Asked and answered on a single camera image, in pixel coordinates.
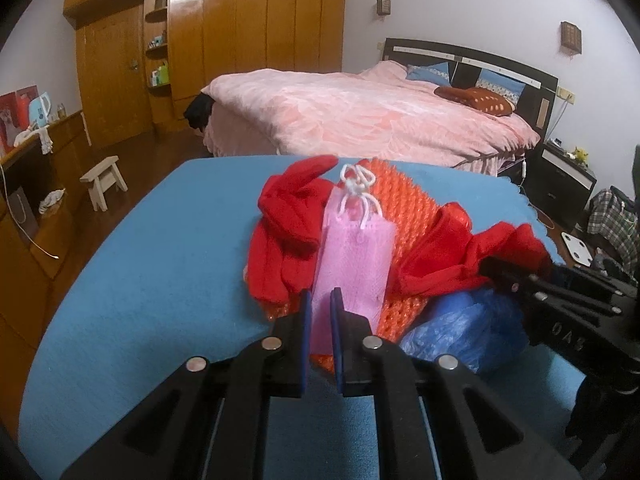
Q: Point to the left wall lamp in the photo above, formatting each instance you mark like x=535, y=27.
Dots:
x=383, y=7

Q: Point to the white bathroom scale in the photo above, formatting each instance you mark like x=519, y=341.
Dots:
x=578, y=250

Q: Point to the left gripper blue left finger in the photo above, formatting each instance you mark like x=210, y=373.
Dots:
x=207, y=420

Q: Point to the blue table cloth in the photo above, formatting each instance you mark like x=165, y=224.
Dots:
x=167, y=285

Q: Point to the right wall lamp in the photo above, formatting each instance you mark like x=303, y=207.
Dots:
x=570, y=38

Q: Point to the blue plastic bag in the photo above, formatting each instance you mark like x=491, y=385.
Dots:
x=481, y=328

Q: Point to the red fabric pile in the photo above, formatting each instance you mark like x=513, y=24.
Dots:
x=447, y=257

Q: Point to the black nightstand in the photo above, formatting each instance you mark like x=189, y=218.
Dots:
x=558, y=186

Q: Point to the wooden side desk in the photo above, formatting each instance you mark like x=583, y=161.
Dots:
x=39, y=196

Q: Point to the bed with pink duvet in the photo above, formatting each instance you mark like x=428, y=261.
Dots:
x=377, y=113

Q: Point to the brown dotted pillow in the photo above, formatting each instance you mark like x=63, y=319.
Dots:
x=484, y=100

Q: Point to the yellow plush toy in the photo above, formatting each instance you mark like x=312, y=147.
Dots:
x=581, y=156

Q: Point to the wooden wardrobe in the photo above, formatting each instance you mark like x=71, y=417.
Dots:
x=140, y=62

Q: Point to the wall lamp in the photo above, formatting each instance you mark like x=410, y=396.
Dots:
x=570, y=38
x=383, y=7

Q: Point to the left blue pillow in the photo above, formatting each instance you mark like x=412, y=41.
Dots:
x=437, y=74

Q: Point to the pink face mask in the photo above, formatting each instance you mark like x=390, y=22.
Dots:
x=356, y=251

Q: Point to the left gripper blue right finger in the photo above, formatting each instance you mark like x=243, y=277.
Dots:
x=435, y=420

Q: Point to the plaid cloth pile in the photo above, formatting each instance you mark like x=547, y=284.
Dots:
x=614, y=224

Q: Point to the blue pillow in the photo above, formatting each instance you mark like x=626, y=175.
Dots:
x=510, y=89
x=437, y=74

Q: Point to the right blue pillow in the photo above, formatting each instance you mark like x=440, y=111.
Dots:
x=510, y=89

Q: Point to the large orange foam net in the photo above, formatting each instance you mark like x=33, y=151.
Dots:
x=405, y=209

